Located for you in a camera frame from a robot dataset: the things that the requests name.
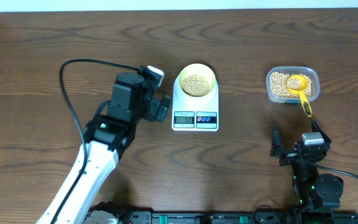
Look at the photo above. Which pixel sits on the soybeans in bowl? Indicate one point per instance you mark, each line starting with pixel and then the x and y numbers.
pixel 196 85

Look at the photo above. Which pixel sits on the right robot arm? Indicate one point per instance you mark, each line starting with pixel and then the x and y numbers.
pixel 319 194

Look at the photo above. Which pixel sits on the white kitchen scale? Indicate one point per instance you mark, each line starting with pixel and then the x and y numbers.
pixel 195 113

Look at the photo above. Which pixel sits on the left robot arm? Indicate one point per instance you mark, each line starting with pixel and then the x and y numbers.
pixel 104 141

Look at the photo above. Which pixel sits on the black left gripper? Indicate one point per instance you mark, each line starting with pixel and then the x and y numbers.
pixel 153 106

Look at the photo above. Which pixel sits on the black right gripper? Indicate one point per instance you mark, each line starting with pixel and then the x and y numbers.
pixel 276 149

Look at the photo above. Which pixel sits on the pale yellow bowl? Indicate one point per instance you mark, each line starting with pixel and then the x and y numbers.
pixel 200 69

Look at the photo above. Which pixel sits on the yellow measuring scoop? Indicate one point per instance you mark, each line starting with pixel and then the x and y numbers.
pixel 297 85

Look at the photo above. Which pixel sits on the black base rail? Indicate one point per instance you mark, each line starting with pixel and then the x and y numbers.
pixel 107 212

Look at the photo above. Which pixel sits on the clear container of soybeans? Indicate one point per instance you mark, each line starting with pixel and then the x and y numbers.
pixel 276 81

